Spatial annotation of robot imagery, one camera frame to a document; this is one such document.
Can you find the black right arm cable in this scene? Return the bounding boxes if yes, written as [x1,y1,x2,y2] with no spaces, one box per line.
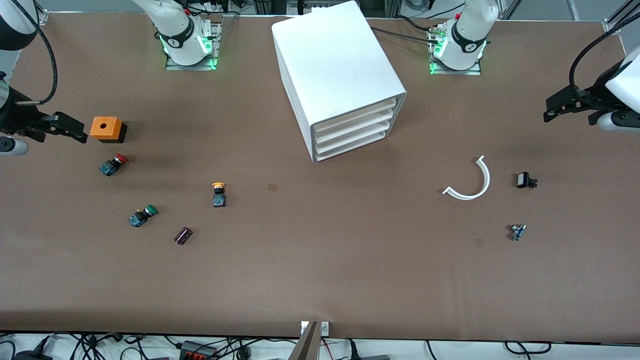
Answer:
[12,0,58,106]

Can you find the white plastic drawer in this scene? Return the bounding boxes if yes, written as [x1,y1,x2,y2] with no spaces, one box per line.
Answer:
[315,120,393,152]
[316,129,389,162]
[313,98,398,134]
[314,109,397,143]

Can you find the red push button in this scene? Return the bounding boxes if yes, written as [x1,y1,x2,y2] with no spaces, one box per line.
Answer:
[99,153,129,177]

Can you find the black orange power strip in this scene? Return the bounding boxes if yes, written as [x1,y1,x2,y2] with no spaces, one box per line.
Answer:
[178,340,219,360]

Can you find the black table cable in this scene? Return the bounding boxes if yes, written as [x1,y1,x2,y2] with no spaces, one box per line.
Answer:
[371,26,442,44]

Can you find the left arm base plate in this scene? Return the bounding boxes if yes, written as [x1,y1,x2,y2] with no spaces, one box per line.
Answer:
[429,25,483,76]

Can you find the white curved plastic strip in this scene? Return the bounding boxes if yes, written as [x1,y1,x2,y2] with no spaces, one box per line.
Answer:
[442,155,491,201]

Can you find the brown camera post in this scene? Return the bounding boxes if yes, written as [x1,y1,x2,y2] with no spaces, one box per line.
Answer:
[288,321,321,360]

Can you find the green push button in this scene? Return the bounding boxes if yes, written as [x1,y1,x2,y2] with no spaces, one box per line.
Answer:
[129,204,159,228]

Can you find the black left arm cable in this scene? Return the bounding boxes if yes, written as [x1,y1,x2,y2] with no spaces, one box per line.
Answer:
[569,12,640,93]

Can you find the white drawer cabinet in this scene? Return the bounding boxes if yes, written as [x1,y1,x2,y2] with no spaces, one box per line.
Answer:
[271,0,407,163]

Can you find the looped black cable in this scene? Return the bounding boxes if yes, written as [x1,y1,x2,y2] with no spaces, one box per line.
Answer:
[504,340,552,355]

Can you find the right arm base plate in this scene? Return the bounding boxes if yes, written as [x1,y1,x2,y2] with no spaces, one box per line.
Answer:
[165,22,223,71]

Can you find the orange button box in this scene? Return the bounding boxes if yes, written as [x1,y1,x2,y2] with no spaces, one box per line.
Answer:
[90,116,128,144]

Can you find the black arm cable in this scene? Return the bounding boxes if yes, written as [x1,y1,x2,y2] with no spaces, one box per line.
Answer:
[569,12,640,93]
[12,0,58,106]

